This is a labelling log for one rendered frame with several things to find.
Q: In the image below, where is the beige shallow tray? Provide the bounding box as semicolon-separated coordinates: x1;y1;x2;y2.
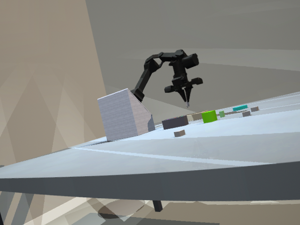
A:
187;110;208;121

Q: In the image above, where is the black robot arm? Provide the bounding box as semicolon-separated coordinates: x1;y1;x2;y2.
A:
131;49;199;102

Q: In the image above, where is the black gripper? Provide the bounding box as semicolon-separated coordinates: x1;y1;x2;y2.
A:
165;70;203;102

